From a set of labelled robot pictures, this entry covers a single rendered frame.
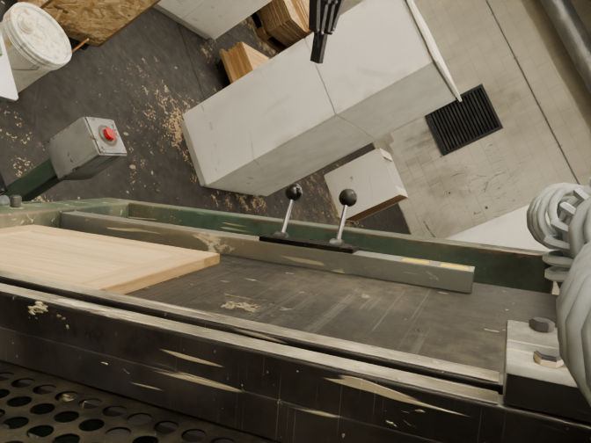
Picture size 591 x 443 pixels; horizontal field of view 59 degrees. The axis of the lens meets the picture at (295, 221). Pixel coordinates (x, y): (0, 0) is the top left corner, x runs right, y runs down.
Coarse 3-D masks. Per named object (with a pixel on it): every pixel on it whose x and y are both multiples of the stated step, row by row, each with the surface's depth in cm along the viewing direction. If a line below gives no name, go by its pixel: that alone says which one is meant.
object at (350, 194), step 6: (342, 192) 107; (348, 192) 106; (354, 192) 107; (342, 198) 106; (348, 198) 106; (354, 198) 106; (342, 204) 107; (348, 204) 106; (342, 210) 107; (342, 216) 106; (342, 222) 105; (342, 228) 105; (330, 240) 104; (336, 240) 103; (342, 240) 104
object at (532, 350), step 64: (576, 192) 33; (0, 320) 51; (64, 320) 48; (128, 320) 45; (192, 320) 47; (512, 320) 41; (128, 384) 46; (192, 384) 43; (256, 384) 41; (320, 384) 39; (384, 384) 37; (448, 384) 37; (512, 384) 34; (576, 384) 31
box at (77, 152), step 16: (80, 128) 145; (96, 128) 147; (112, 128) 153; (48, 144) 150; (64, 144) 148; (80, 144) 146; (96, 144) 145; (64, 160) 149; (80, 160) 146; (96, 160) 147; (112, 160) 153; (64, 176) 149; (80, 176) 154
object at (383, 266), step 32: (64, 224) 127; (96, 224) 123; (128, 224) 120; (160, 224) 120; (256, 256) 108; (288, 256) 106; (320, 256) 103; (352, 256) 101; (384, 256) 101; (448, 288) 94
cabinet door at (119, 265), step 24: (0, 240) 102; (24, 240) 103; (48, 240) 105; (72, 240) 107; (96, 240) 107; (120, 240) 109; (0, 264) 84; (24, 264) 85; (48, 264) 86; (72, 264) 87; (96, 264) 88; (120, 264) 89; (144, 264) 89; (168, 264) 91; (192, 264) 94; (96, 288) 73; (120, 288) 77
